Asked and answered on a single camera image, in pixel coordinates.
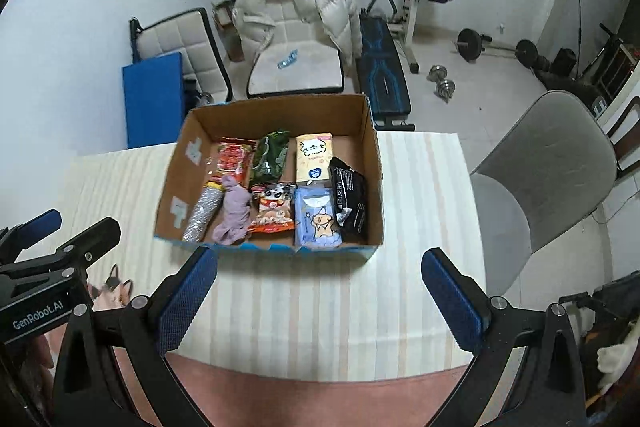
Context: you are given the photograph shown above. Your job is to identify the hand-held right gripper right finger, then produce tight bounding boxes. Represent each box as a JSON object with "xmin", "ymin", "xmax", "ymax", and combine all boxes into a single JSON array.
[{"xmin": 421, "ymin": 248, "xmax": 587, "ymax": 427}]

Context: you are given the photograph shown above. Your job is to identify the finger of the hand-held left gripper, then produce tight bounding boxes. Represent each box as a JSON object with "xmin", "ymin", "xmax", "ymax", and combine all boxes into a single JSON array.
[
  {"xmin": 0, "ymin": 208, "xmax": 63, "ymax": 260},
  {"xmin": 47, "ymin": 217, "xmax": 122, "ymax": 280}
]

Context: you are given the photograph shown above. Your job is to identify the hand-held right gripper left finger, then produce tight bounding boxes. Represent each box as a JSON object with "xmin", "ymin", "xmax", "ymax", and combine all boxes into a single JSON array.
[{"xmin": 52, "ymin": 248, "xmax": 219, "ymax": 427}]

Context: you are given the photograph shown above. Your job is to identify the silver glitter packet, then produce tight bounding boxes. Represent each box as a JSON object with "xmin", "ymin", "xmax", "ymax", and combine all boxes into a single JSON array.
[{"xmin": 182, "ymin": 183, "xmax": 224, "ymax": 243}]

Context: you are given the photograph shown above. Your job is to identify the purple socks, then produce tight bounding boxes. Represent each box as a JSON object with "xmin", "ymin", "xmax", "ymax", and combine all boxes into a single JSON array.
[{"xmin": 211, "ymin": 175, "xmax": 253, "ymax": 244}]

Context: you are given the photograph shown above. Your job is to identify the orange snack packet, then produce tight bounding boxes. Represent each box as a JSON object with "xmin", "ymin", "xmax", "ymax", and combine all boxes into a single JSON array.
[{"xmin": 246, "ymin": 183, "xmax": 296, "ymax": 234}]

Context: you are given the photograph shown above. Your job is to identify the black packet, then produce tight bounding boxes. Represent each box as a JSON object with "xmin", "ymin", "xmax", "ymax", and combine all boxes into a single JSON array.
[{"xmin": 328, "ymin": 157, "xmax": 369, "ymax": 244}]

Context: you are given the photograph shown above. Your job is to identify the red snack packet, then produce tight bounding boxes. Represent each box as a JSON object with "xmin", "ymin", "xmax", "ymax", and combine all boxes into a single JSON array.
[{"xmin": 207, "ymin": 138, "xmax": 256, "ymax": 188}]

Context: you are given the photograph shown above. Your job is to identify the cardboard box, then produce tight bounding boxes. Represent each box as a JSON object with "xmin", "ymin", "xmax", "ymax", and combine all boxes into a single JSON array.
[{"xmin": 153, "ymin": 93, "xmax": 386, "ymax": 264}]

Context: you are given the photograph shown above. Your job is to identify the blue tissue pack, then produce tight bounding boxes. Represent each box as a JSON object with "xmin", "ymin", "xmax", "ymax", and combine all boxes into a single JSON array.
[{"xmin": 294, "ymin": 186, "xmax": 343, "ymax": 249}]

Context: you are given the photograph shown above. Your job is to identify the green packet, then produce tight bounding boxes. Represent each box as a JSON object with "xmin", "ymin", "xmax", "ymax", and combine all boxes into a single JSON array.
[{"xmin": 249, "ymin": 130, "xmax": 291, "ymax": 182}]

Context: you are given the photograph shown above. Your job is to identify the yellow tissue pack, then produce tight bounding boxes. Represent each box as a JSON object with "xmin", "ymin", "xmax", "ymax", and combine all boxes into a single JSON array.
[{"xmin": 295, "ymin": 133, "xmax": 334, "ymax": 186}]

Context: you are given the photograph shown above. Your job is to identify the striped pink cat tablecloth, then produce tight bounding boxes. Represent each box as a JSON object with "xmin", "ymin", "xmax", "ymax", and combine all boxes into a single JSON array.
[{"xmin": 50, "ymin": 132, "xmax": 488, "ymax": 427}]

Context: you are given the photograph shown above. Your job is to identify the blue folded mat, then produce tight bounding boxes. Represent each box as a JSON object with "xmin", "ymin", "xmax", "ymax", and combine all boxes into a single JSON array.
[{"xmin": 122, "ymin": 51, "xmax": 196, "ymax": 150}]

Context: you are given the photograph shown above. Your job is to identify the grey shell chair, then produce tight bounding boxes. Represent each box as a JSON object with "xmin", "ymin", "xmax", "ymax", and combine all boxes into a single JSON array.
[{"xmin": 469, "ymin": 90, "xmax": 618, "ymax": 293}]

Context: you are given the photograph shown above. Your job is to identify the white padded chair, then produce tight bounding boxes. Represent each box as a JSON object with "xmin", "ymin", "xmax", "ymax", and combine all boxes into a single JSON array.
[
  {"xmin": 129, "ymin": 8, "xmax": 234, "ymax": 104},
  {"xmin": 245, "ymin": 2, "xmax": 347, "ymax": 98}
]

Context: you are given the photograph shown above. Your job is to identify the black weight bench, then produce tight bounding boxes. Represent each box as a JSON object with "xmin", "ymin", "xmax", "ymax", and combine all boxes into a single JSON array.
[{"xmin": 357, "ymin": 0, "xmax": 417, "ymax": 131}]

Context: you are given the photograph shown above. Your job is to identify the dark wooden chair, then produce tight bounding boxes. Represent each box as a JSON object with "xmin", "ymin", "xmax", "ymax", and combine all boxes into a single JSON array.
[{"xmin": 605, "ymin": 96, "xmax": 640, "ymax": 180}]

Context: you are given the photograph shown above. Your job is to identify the black bag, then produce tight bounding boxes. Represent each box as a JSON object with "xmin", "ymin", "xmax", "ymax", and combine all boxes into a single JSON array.
[{"xmin": 537, "ymin": 48, "xmax": 579, "ymax": 90}]

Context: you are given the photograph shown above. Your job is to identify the black floor barbell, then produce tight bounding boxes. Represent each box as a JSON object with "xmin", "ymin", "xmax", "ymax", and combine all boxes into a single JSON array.
[{"xmin": 455, "ymin": 28, "xmax": 540, "ymax": 70}]

